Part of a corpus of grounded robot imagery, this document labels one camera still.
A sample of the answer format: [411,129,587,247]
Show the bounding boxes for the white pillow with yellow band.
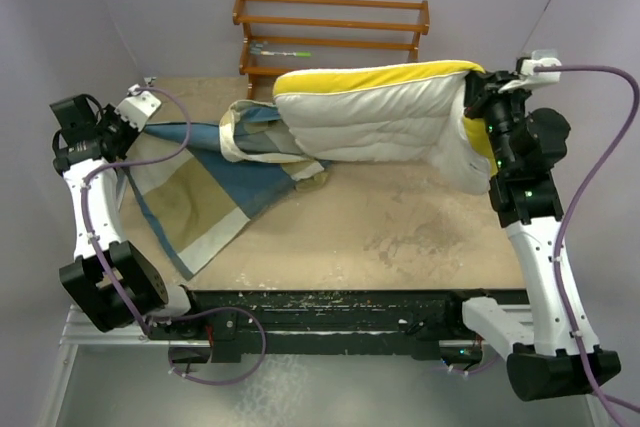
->
[272,60,496,195]

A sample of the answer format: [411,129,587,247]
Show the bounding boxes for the brown wooden shelf rack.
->
[232,0,430,99]

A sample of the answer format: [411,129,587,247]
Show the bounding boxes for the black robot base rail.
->
[147,289,531,363]

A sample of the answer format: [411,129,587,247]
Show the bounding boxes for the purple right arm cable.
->
[444,62,640,416]

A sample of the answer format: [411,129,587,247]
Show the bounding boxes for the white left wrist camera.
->
[115,85,162,132]

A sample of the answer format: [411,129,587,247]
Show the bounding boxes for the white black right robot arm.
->
[444,71,621,401]

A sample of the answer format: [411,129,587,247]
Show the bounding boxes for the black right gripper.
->
[466,65,539,173]

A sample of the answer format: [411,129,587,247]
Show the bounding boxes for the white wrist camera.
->
[115,85,162,132]
[498,49,561,93]

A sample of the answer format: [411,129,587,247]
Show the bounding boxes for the blue tan white checked pillowcase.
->
[127,100,329,280]

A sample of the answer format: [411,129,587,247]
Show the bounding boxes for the aluminium frame rail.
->
[60,305,150,346]

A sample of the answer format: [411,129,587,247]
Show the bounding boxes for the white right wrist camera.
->
[498,49,561,93]

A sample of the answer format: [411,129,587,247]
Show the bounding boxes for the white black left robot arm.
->
[50,85,206,339]

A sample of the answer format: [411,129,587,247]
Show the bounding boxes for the grey capped pens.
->
[249,41,264,55]

